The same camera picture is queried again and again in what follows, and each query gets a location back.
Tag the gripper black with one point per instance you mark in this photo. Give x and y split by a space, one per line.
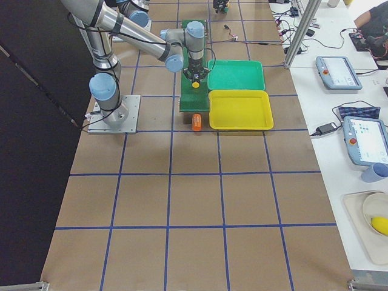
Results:
194 67
220 4

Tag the yellow push button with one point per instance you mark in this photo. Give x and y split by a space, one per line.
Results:
195 84

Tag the orange cylinder with white print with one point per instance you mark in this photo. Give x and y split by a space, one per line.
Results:
196 122

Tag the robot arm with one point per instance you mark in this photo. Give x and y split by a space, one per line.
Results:
181 50

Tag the green plastic tray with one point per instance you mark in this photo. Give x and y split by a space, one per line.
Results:
235 75

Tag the green conveyor belt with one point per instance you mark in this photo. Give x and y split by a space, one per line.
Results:
194 41

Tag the yellow plastic tray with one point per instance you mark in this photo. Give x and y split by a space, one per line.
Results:
240 110

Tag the teach pendant far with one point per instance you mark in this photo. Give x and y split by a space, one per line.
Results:
337 73

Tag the teach pendant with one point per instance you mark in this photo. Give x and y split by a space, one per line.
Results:
365 140
337 73

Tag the black power adapter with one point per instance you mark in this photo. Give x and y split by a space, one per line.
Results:
325 129

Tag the plaid cloth pouch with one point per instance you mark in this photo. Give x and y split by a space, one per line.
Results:
361 112

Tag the teach pendant near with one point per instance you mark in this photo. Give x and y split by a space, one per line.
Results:
365 140

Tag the blue plastic cup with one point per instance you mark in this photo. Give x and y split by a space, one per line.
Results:
374 173

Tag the cream bowl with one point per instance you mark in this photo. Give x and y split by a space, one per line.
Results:
374 205

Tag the yellow lemon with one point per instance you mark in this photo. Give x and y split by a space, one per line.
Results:
380 224

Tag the beige tray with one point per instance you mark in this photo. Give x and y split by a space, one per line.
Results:
374 244

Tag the aluminium frame post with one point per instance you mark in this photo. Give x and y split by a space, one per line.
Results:
309 13

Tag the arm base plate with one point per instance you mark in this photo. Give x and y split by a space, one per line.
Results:
123 120

